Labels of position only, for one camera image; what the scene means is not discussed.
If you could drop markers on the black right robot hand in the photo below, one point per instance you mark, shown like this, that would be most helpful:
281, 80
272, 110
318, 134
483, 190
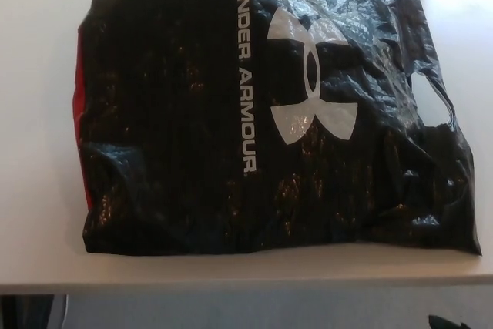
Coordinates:
443, 325

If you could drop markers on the dark table leg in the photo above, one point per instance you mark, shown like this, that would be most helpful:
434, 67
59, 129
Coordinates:
27, 313

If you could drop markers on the grey metal pole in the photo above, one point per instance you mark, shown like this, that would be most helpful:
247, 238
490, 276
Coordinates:
66, 313

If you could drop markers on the black Under Armour plastic bag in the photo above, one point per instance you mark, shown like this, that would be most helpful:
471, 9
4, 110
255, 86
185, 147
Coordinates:
173, 113

